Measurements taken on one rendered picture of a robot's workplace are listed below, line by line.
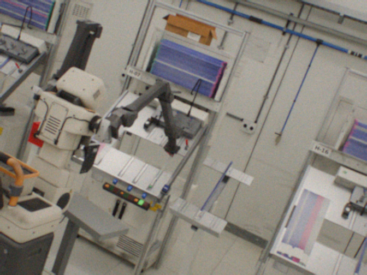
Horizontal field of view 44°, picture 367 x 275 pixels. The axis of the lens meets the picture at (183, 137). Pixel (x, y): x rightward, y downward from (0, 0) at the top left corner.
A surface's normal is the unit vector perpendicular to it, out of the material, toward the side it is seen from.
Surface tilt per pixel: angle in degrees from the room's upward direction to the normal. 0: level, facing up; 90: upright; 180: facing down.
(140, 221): 90
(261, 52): 90
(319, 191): 45
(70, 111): 82
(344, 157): 90
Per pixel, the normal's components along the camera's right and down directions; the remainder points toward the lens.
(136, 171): 0.04, -0.62
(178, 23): -0.22, -0.05
